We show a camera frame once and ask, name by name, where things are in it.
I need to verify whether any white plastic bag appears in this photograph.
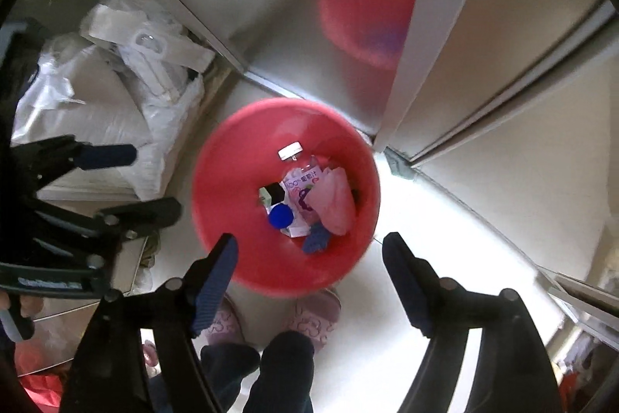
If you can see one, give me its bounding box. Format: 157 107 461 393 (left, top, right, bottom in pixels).
10 33 206 201

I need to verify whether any person's right leg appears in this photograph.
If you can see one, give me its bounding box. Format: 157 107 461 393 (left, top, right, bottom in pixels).
244 331 315 413

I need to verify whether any beige cabinet door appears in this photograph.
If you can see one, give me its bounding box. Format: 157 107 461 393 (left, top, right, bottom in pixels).
387 0 610 157
411 7 619 278

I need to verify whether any person's leg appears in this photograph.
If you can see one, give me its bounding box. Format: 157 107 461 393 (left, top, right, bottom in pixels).
145 343 262 413
244 331 315 413

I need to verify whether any red plastic basin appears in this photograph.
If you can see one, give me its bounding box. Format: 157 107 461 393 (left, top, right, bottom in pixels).
191 98 380 298

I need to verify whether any small black-topped box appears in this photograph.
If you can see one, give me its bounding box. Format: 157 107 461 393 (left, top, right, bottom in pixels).
258 182 286 213

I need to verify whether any blue-capped white jar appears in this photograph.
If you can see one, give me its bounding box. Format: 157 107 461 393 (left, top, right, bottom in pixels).
268 203 310 240

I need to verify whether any person's left leg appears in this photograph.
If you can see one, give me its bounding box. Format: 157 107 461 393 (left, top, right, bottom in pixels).
145 343 262 413

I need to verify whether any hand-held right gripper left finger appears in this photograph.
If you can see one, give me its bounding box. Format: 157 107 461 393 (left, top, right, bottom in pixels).
58 233 240 413

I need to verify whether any white plastic packaging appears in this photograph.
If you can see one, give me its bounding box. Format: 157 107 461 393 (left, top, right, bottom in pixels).
80 0 216 104

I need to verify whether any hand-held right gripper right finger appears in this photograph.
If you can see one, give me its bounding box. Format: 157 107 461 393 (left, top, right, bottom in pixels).
382 231 562 413

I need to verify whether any red plastic bag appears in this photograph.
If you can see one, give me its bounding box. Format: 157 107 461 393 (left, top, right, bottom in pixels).
17 345 68 413

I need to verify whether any pink patterned slipper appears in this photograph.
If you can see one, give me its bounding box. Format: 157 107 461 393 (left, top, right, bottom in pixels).
200 292 247 348
285 287 342 351

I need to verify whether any steel cabinet door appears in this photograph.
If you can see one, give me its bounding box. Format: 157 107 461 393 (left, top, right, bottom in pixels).
77 0 436 143

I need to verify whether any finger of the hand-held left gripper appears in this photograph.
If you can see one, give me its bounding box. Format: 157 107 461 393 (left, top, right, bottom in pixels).
29 195 183 244
10 135 139 186

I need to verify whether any person's left hand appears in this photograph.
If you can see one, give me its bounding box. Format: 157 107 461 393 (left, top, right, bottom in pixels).
0 290 45 336

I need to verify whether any blue plastic packet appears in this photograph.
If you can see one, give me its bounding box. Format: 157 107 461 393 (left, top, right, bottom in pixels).
302 222 332 255

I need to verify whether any clear white-capped plastic bottle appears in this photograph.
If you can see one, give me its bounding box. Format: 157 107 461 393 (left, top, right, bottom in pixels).
277 142 334 240

